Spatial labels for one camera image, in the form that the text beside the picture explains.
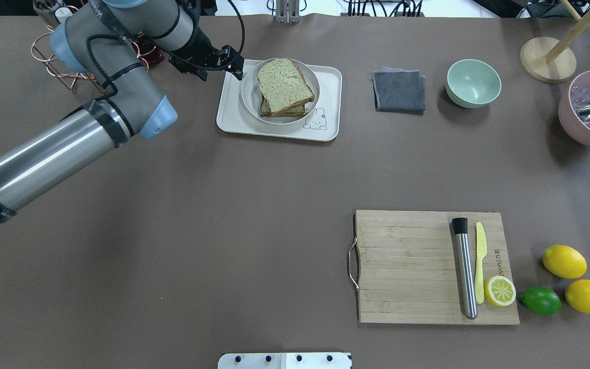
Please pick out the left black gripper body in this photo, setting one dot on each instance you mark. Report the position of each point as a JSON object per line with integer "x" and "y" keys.
{"x": 198, "y": 47}

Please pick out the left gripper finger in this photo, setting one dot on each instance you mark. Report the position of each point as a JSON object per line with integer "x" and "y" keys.
{"x": 228, "y": 56}
{"x": 236, "y": 71}

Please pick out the white round plate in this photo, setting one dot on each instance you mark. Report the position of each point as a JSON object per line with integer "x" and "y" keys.
{"x": 251, "y": 95}

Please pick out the bread slice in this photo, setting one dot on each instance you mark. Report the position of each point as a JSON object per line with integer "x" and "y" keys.
{"x": 284, "y": 90}

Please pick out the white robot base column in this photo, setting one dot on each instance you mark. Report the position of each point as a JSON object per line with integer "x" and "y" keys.
{"x": 321, "y": 359}

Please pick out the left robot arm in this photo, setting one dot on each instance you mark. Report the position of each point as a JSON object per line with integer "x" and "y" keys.
{"x": 98, "y": 39}

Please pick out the cream rabbit tray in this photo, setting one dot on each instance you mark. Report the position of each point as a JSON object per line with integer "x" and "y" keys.
{"x": 321, "y": 125}

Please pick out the tea bottle three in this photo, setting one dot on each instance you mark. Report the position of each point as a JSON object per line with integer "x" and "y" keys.
{"x": 47, "y": 11}

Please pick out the grey folded cloth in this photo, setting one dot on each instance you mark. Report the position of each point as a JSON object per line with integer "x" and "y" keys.
{"x": 399, "y": 90}

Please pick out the mint green bowl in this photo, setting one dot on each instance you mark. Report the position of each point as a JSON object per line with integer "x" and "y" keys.
{"x": 472, "y": 83}

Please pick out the bamboo cutting board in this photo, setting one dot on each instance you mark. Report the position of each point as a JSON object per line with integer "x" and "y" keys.
{"x": 408, "y": 267}

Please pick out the yellow plastic knife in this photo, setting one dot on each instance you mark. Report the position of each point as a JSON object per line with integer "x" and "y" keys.
{"x": 481, "y": 252}

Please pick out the wooden mug tree stand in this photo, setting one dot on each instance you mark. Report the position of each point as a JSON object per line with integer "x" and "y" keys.
{"x": 550, "y": 60}

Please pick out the lemon half slice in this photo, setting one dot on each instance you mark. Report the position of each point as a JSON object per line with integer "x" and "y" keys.
{"x": 500, "y": 291}

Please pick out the yellow lemon far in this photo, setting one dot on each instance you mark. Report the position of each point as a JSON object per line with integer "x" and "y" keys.
{"x": 564, "y": 261}

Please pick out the yellow lemon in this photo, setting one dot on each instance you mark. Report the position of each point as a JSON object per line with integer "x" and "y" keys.
{"x": 564, "y": 261}
{"x": 577, "y": 295}

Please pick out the green lime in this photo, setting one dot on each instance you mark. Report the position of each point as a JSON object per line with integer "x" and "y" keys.
{"x": 541, "y": 300}

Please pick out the yellow lemon near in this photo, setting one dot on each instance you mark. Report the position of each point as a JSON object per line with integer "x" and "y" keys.
{"x": 577, "y": 295}

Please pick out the aluminium frame post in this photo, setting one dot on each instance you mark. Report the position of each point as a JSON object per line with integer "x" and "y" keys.
{"x": 286, "y": 11}

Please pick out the copper wire bottle rack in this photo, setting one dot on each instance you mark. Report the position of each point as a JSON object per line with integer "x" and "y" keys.
{"x": 41, "y": 51}

